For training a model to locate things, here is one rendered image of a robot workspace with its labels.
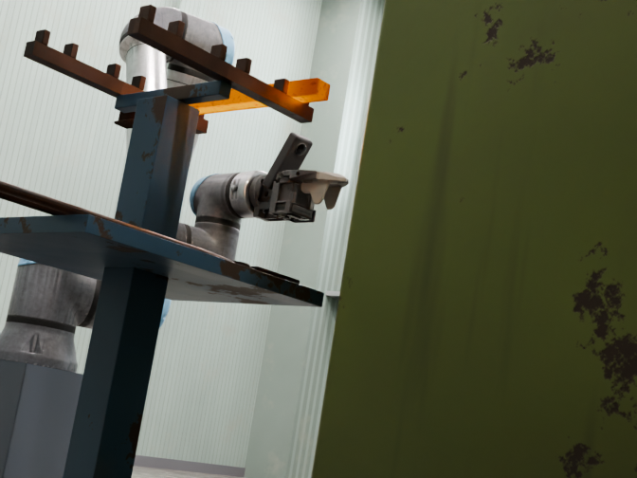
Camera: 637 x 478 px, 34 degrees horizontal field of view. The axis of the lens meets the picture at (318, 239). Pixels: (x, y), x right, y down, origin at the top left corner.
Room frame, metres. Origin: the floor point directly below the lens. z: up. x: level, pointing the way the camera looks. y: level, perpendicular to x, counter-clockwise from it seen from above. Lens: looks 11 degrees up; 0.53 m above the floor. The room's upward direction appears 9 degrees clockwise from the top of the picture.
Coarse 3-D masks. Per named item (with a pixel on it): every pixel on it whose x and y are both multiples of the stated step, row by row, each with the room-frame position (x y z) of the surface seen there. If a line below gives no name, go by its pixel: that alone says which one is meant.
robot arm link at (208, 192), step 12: (204, 180) 2.01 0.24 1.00; (216, 180) 1.98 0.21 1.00; (228, 180) 1.96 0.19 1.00; (192, 192) 2.02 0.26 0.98; (204, 192) 2.00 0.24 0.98; (216, 192) 1.97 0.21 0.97; (228, 192) 1.95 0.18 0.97; (192, 204) 2.03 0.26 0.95; (204, 204) 1.99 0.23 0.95; (216, 204) 1.98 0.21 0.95; (228, 204) 1.96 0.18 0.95; (216, 216) 1.98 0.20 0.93; (228, 216) 1.99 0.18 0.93; (240, 216) 1.98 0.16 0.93
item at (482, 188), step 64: (448, 0) 1.07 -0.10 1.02; (512, 0) 1.01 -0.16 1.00; (576, 0) 0.96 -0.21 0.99; (384, 64) 1.12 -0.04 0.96; (448, 64) 1.06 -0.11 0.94; (512, 64) 1.00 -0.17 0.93; (576, 64) 0.95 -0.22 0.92; (384, 128) 1.11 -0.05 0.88; (448, 128) 1.05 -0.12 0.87; (512, 128) 1.00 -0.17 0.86; (576, 128) 0.95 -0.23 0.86; (384, 192) 1.10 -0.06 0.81; (448, 192) 1.04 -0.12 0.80; (512, 192) 0.99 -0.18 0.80; (576, 192) 0.94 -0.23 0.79; (384, 256) 1.09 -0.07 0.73; (448, 256) 1.03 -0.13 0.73; (512, 256) 0.98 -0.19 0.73; (576, 256) 0.94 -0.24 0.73; (384, 320) 1.08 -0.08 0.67; (448, 320) 1.03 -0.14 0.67; (512, 320) 0.98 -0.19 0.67; (576, 320) 0.93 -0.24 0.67; (384, 384) 1.08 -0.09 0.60; (448, 384) 1.02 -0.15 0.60; (512, 384) 0.97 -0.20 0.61; (576, 384) 0.93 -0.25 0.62; (320, 448) 1.13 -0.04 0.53; (384, 448) 1.07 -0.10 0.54; (448, 448) 1.01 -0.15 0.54; (512, 448) 0.97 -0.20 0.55; (576, 448) 0.92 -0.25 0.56
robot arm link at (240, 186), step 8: (240, 176) 1.94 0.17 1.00; (248, 176) 1.93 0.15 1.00; (256, 176) 1.94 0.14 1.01; (232, 184) 1.95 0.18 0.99; (240, 184) 1.93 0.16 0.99; (248, 184) 1.93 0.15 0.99; (232, 192) 1.95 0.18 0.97; (240, 192) 1.93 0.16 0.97; (248, 192) 1.93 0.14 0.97; (232, 200) 1.95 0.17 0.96; (240, 200) 1.93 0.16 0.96; (248, 200) 1.93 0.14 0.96; (240, 208) 1.95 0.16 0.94; (248, 208) 1.93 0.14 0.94; (248, 216) 1.97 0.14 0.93
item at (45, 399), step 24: (0, 360) 2.21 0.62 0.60; (0, 384) 2.20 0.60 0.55; (24, 384) 2.17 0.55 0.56; (48, 384) 2.22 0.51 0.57; (72, 384) 2.27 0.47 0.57; (0, 408) 2.20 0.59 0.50; (24, 408) 2.18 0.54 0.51; (48, 408) 2.23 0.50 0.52; (72, 408) 2.28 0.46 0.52; (0, 432) 2.19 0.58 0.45; (24, 432) 2.19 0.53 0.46; (48, 432) 2.24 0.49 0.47; (0, 456) 2.18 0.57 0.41; (24, 456) 2.20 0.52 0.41; (48, 456) 2.25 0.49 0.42
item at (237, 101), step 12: (300, 84) 1.34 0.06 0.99; (312, 84) 1.32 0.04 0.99; (324, 84) 1.33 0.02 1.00; (240, 96) 1.41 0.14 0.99; (300, 96) 1.34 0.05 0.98; (312, 96) 1.33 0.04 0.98; (324, 96) 1.33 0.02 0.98; (204, 108) 1.47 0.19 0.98; (216, 108) 1.46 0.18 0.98; (228, 108) 1.45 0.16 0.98; (240, 108) 1.44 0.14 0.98; (252, 108) 1.43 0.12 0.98; (120, 120) 1.57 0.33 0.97; (132, 120) 1.56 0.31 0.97
